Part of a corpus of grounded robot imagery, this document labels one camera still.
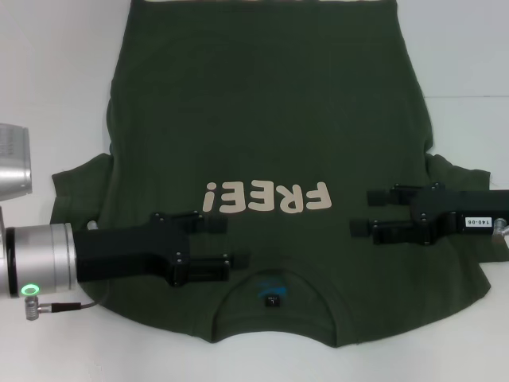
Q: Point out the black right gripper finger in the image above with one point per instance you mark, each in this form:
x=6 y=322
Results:
x=397 y=232
x=379 y=198

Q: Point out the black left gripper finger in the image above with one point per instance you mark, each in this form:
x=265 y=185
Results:
x=203 y=270
x=214 y=226

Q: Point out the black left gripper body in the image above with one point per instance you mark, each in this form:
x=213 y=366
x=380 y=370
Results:
x=131 y=250

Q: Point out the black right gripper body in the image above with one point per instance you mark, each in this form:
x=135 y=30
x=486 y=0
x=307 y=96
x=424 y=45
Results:
x=449 y=211

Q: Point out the dark green FREE t-shirt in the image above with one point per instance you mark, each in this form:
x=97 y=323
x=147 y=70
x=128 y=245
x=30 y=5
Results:
x=258 y=119

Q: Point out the small silver wrist connector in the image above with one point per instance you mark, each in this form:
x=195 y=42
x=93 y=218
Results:
x=92 y=225

